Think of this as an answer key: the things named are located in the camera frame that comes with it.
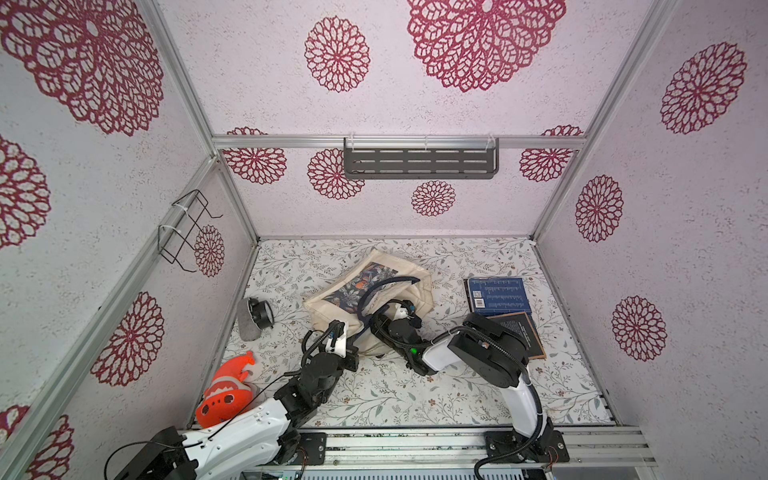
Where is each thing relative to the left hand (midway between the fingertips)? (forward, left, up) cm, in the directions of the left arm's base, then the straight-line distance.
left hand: (356, 332), depth 81 cm
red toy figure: (-14, +31, -4) cm, 35 cm away
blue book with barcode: (+17, -44, -8) cm, 48 cm away
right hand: (+9, -2, -8) cm, 12 cm away
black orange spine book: (+6, -49, -7) cm, 50 cm away
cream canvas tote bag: (+14, -1, -2) cm, 14 cm away
